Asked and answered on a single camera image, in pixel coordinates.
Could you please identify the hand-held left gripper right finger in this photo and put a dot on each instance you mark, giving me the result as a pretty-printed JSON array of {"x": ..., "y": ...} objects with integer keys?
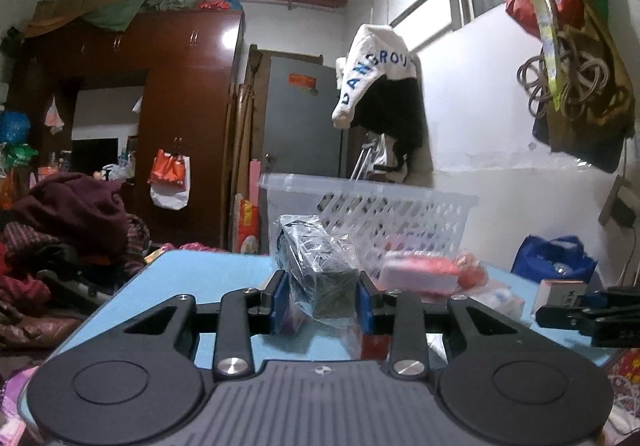
[{"x": 365, "y": 306}]

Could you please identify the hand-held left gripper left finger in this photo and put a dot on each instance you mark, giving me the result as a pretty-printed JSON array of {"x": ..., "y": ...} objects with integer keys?
[{"x": 280, "y": 306}]

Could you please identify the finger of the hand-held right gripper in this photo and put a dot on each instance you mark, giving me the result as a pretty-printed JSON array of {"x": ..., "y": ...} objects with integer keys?
[
  {"x": 597, "y": 298},
  {"x": 575, "y": 318}
]

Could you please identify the clear bagged dark box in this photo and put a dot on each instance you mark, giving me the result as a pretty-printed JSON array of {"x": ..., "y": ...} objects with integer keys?
[{"x": 325, "y": 271}]

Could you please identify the pink white tissue packet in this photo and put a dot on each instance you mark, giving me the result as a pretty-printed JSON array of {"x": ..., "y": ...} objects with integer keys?
[{"x": 417, "y": 276}]

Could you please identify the white plastic basket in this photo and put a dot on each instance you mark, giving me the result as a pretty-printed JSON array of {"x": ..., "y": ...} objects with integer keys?
[{"x": 400, "y": 206}]

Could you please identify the small white box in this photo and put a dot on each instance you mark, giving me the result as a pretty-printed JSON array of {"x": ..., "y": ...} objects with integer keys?
[{"x": 555, "y": 293}]

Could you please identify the blue shopping bag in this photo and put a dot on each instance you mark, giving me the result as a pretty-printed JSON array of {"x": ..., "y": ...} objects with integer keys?
[{"x": 550, "y": 256}]

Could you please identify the red patterned bag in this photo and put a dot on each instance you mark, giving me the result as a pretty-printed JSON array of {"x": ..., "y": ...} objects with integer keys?
[{"x": 625, "y": 376}]

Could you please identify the orange snack bag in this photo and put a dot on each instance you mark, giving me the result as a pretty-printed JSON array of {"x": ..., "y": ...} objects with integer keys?
[{"x": 247, "y": 226}]

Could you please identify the magenta floral cloth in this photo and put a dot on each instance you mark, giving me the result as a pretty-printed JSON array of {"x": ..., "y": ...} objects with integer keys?
[{"x": 195, "y": 247}]

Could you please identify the clear wrapped red item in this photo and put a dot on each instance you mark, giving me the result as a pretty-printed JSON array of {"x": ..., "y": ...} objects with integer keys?
[{"x": 470, "y": 271}]

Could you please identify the pink board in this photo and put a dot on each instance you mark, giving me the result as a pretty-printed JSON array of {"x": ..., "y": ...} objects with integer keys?
[{"x": 253, "y": 181}]

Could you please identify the metal crutches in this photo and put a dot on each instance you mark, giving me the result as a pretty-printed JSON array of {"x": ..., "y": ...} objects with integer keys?
[{"x": 362, "y": 161}]

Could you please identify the red white plastic bag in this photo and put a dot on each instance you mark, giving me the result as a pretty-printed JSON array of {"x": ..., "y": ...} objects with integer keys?
[{"x": 170, "y": 176}]

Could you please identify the olive cloth bag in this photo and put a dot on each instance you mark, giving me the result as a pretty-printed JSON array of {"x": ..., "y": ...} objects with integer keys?
[{"x": 600, "y": 126}]

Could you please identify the wooden planks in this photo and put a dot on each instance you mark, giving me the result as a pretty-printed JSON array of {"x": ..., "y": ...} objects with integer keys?
[{"x": 242, "y": 126}]

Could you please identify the grey metal door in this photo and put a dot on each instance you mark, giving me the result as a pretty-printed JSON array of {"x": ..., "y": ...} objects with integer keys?
[{"x": 300, "y": 116}]

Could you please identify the black hanging garment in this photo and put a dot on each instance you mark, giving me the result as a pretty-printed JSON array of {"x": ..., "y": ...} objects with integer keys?
[{"x": 395, "y": 111}]

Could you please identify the dark red wooden wardrobe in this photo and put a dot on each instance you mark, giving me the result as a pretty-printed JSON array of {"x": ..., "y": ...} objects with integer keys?
[{"x": 190, "y": 101}]

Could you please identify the pile of dark red clothes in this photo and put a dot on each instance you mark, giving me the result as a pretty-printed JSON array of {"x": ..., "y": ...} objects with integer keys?
[{"x": 75, "y": 211}]

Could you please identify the white lettered sweater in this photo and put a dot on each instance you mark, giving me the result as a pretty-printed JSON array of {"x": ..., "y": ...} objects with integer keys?
[{"x": 375, "y": 71}]

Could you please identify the pink striped cloth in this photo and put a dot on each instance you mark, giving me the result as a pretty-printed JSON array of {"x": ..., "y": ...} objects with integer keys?
[{"x": 15, "y": 391}]

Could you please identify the pink plastic bag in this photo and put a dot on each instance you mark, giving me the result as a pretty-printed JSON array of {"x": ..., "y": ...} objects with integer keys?
[{"x": 52, "y": 116}]

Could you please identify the green plastic bag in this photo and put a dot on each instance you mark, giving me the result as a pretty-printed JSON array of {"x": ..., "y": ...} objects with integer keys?
[{"x": 20, "y": 154}]

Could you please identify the blue plastic bag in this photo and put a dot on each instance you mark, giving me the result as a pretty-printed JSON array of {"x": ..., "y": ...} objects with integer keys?
[{"x": 12, "y": 126}]

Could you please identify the green cloth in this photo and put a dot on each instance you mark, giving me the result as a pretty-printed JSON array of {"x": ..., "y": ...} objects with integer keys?
[{"x": 115, "y": 14}]

